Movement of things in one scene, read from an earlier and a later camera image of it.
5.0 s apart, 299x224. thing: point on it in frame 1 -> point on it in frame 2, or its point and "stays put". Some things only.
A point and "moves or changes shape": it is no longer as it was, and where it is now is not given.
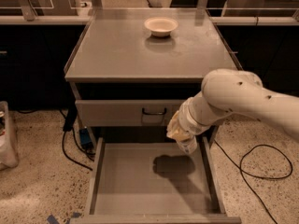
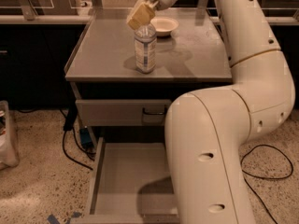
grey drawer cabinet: x=132 y=68 stays put
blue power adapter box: x=85 y=138 stays put
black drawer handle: x=154 y=113 stays put
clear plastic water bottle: x=188 y=146 moves or changes shape
